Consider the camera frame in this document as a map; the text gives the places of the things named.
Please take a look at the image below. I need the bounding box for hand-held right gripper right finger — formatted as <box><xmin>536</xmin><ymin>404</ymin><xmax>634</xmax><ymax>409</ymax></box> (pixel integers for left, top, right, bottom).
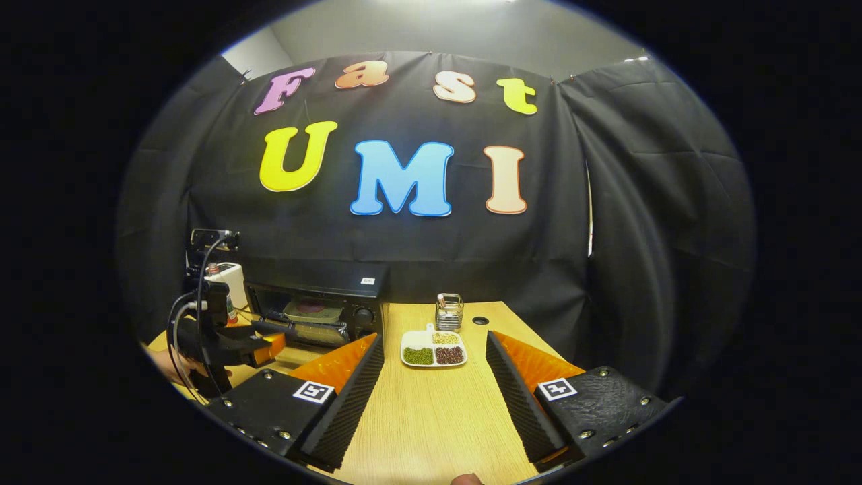
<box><xmin>485</xmin><ymin>329</ymin><xmax>671</xmax><ymax>472</ymax></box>

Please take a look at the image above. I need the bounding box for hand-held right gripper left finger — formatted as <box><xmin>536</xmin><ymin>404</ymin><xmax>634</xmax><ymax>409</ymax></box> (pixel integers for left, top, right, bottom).
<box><xmin>205</xmin><ymin>333</ymin><xmax>385</xmax><ymax>473</ymax></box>

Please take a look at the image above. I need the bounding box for pale green food tray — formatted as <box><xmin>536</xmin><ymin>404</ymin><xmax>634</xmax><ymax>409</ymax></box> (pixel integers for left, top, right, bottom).
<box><xmin>282</xmin><ymin>300</ymin><xmax>345</xmax><ymax>325</ymax></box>

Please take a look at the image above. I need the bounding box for black electric oven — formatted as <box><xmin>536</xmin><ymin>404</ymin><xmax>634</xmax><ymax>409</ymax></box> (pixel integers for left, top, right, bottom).
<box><xmin>243</xmin><ymin>259</ymin><xmax>391</xmax><ymax>353</ymax></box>

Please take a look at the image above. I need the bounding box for white toaster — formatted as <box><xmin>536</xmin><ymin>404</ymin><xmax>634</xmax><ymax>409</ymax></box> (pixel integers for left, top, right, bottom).
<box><xmin>204</xmin><ymin>262</ymin><xmax>251</xmax><ymax>311</ymax></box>

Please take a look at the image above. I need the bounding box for white divided dish of beans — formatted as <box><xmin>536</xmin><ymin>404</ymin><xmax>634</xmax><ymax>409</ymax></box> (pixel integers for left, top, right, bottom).
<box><xmin>400</xmin><ymin>328</ymin><xmax>469</xmax><ymax>369</ymax></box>

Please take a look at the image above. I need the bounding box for black backdrop cloth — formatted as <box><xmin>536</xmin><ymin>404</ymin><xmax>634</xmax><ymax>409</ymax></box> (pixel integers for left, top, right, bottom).
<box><xmin>114</xmin><ymin>51</ymin><xmax>757</xmax><ymax>398</ymax></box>

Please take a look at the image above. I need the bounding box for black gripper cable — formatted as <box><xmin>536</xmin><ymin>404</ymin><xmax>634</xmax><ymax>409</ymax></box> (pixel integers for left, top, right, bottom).
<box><xmin>166</xmin><ymin>236</ymin><xmax>226</xmax><ymax>399</ymax></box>

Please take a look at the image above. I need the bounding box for metal wire basket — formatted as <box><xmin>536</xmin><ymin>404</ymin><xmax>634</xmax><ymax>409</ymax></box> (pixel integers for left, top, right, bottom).
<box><xmin>435</xmin><ymin>292</ymin><xmax>465</xmax><ymax>333</ymax></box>

